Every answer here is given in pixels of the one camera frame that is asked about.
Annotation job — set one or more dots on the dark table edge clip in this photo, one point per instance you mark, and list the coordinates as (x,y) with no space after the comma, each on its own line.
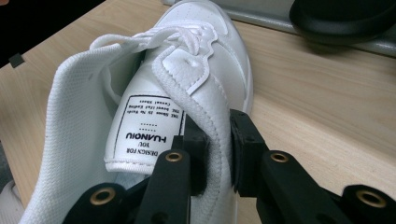
(16,60)

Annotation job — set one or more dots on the white sneaker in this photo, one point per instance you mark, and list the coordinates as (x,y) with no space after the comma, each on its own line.
(146,124)
(7,205)

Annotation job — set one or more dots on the metal shoe rack grey shelves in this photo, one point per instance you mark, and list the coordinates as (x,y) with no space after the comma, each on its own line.
(255,4)

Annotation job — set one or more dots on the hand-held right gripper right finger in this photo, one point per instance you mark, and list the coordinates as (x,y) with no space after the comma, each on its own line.
(247,155)

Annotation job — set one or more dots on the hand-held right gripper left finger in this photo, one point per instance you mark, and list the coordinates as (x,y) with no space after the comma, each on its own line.
(199,161)

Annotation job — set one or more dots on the black slipper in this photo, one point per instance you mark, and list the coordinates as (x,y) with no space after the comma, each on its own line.
(342,21)

